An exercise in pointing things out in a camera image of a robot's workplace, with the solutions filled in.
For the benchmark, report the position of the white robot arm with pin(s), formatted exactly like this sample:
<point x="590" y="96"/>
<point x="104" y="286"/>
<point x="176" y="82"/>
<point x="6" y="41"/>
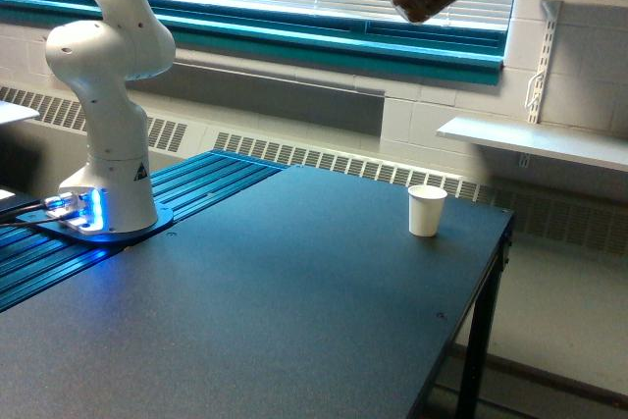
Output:
<point x="111" y="194"/>

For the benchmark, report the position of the white paper cup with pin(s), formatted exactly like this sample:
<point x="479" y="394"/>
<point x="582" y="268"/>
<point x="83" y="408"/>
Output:
<point x="426" y="204"/>

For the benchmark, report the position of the baseboard heater grille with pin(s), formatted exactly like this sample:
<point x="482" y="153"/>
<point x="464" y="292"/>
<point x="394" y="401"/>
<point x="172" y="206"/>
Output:
<point x="561" y="218"/>

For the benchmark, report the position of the white board at left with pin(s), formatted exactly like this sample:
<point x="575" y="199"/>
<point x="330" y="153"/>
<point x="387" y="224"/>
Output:
<point x="13" y="113"/>

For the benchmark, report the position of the black table leg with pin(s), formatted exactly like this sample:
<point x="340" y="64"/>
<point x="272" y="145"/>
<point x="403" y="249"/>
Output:
<point x="480" y="332"/>

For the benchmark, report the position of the teal window frame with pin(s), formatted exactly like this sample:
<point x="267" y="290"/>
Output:
<point x="371" y="48"/>

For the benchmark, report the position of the white shelf rail standard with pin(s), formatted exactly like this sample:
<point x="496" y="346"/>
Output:
<point x="537" y="82"/>

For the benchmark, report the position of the white wall shelf lower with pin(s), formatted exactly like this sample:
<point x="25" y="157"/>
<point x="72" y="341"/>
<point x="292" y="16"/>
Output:
<point x="563" y="144"/>

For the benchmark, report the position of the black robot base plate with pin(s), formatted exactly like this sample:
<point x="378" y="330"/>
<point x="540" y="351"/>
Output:
<point x="164" y="221"/>

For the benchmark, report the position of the blue aluminium rail bench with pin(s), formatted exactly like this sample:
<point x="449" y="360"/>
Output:
<point x="33" y="260"/>

